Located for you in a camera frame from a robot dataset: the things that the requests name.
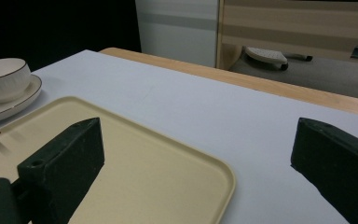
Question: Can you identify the white ribbed bowl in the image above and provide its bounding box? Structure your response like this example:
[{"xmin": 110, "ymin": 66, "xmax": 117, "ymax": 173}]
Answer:
[{"xmin": 0, "ymin": 57, "xmax": 32, "ymax": 105}]

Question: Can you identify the white cabinet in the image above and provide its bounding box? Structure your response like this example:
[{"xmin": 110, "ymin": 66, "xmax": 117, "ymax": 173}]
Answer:
[{"xmin": 134, "ymin": 0, "xmax": 220, "ymax": 68}]

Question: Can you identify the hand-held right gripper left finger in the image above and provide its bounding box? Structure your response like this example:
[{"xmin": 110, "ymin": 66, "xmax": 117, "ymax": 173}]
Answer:
[{"xmin": 17, "ymin": 117, "xmax": 105, "ymax": 224}]

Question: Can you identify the wooden slatted cabinet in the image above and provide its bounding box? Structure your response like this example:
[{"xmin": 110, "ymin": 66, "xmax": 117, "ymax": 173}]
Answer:
[{"xmin": 215, "ymin": 0, "xmax": 358, "ymax": 71}]

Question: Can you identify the grey ironing board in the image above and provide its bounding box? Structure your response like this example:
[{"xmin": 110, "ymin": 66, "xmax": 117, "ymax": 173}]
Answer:
[{"xmin": 228, "ymin": 52, "xmax": 358, "ymax": 102}]

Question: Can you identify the white flat iron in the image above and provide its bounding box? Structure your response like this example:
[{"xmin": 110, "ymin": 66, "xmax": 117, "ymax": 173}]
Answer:
[{"xmin": 243, "ymin": 46, "xmax": 313, "ymax": 72}]

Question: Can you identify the beige plastic tray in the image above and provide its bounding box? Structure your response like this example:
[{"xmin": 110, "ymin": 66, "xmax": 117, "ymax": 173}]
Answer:
[{"xmin": 0, "ymin": 95, "xmax": 237, "ymax": 224}]

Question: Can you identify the white plate with dark rim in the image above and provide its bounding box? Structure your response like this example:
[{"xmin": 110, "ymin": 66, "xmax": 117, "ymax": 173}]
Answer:
[{"xmin": 0, "ymin": 74, "xmax": 43, "ymax": 124}]

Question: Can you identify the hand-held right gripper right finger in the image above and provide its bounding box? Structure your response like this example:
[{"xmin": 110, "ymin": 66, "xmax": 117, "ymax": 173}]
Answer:
[{"xmin": 290, "ymin": 117, "xmax": 358, "ymax": 224}]

